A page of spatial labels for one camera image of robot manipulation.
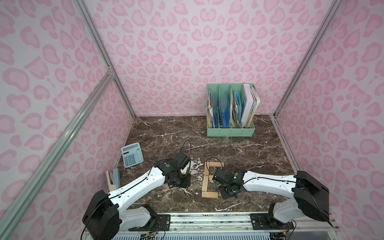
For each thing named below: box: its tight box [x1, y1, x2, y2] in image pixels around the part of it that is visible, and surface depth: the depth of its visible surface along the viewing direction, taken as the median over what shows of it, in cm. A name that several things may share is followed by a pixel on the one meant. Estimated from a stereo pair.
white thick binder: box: [241, 83, 256, 128], surface depth 100 cm
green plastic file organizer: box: [206, 83, 256, 137], surface depth 106 cm
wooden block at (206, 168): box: [204, 161, 210, 176], surface depth 94 cm
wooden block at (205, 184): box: [201, 175, 209, 192], surface depth 86 cm
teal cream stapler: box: [106, 168, 121, 192], surface depth 88 cm
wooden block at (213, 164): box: [209, 161, 225, 167], surface depth 95 cm
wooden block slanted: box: [201, 191, 219, 198], surface depth 83 cm
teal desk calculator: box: [120, 142, 144, 168], surface depth 97 cm
